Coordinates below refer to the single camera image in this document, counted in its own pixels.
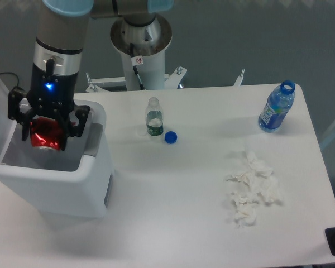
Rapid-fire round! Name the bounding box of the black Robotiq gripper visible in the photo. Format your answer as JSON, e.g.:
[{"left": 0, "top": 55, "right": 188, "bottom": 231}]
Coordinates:
[{"left": 8, "top": 64, "right": 90, "bottom": 151}]

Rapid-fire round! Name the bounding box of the crushed red soda can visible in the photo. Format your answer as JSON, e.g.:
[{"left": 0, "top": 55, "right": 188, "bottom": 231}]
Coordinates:
[{"left": 30, "top": 117, "right": 64, "bottom": 151}]

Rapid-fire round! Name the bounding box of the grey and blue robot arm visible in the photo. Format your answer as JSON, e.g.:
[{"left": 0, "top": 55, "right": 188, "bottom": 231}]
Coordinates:
[{"left": 8, "top": 1, "right": 174, "bottom": 150}]

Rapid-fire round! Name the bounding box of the white trash can with lid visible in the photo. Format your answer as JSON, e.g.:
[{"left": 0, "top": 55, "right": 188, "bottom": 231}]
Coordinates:
[{"left": 0, "top": 79, "right": 114, "bottom": 218}]

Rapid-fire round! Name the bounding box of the clear bottle with green label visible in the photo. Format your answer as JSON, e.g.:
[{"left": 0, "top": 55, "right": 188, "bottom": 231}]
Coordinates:
[{"left": 145, "top": 97, "right": 164, "bottom": 136}]

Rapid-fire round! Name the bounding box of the blue bottle cap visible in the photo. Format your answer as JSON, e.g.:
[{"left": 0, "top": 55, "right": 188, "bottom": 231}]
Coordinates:
[{"left": 164, "top": 131, "right": 178, "bottom": 144}]

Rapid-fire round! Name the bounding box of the crumpled white tissue left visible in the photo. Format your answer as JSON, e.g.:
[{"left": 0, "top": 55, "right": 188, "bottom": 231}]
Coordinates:
[{"left": 226, "top": 171, "right": 261, "bottom": 193}]

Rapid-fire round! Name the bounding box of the crumpled white tissue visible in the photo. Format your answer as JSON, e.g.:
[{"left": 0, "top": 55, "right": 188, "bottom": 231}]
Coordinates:
[
  {"left": 226, "top": 171, "right": 261, "bottom": 193},
  {"left": 231, "top": 191, "right": 259, "bottom": 227},
  {"left": 260, "top": 176, "right": 283, "bottom": 204},
  {"left": 242, "top": 151, "right": 273, "bottom": 178}
]

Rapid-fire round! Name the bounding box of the crumpled white tissue bottom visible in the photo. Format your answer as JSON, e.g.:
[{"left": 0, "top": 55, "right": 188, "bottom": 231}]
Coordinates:
[{"left": 231, "top": 191, "right": 259, "bottom": 227}]

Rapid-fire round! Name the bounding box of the crumpled white tissue upper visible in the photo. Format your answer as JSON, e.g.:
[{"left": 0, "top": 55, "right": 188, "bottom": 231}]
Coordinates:
[{"left": 242, "top": 151, "right": 273, "bottom": 178}]

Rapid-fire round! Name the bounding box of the blue plastic water bottle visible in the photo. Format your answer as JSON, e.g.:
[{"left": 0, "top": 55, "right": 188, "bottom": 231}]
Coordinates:
[{"left": 258, "top": 80, "right": 295, "bottom": 133}]

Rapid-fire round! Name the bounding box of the crumpled white tissue right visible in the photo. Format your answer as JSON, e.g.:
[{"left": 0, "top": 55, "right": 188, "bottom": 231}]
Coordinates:
[{"left": 260, "top": 176, "right": 283, "bottom": 204}]

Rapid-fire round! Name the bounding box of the black floor cable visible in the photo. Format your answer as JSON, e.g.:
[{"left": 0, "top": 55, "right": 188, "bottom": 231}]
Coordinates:
[{"left": 0, "top": 72, "right": 21, "bottom": 90}]

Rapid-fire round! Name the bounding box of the black cable on pedestal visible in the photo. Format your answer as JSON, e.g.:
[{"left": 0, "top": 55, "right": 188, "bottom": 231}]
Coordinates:
[{"left": 130, "top": 43, "right": 145, "bottom": 90}]

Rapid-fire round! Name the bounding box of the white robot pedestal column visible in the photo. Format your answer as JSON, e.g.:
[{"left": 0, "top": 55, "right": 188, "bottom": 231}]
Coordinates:
[{"left": 110, "top": 13, "right": 172, "bottom": 91}]

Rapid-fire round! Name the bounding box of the white metal base frame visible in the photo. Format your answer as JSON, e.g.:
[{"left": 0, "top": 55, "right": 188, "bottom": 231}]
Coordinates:
[{"left": 85, "top": 66, "right": 246, "bottom": 93}]

